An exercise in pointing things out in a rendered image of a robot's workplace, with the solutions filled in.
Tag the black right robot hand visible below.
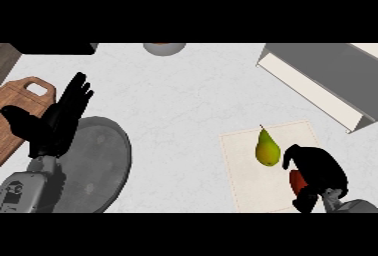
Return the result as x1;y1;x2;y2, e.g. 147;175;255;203
280;143;349;214

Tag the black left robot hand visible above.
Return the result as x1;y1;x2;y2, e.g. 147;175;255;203
0;71;95;160

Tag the red bell pepper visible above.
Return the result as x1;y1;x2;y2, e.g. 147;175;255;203
287;169;310;198

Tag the beige placemat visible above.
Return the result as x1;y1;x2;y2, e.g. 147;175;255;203
218;119;327;214

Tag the grey white tiered shelf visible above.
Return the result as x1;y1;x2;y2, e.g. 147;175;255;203
253;43;378;135

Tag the brown wooden cutting board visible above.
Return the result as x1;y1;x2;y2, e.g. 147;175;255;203
0;76;57;167

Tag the green yellow pear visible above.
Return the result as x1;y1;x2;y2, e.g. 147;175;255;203
253;124;281;167

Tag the round dark grey plate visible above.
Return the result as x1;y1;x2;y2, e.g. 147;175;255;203
50;115;132;214

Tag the black appliance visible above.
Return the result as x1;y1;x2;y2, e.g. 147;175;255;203
8;43;100;56

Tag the grey round bowl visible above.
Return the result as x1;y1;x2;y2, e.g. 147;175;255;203
141;43;187;57

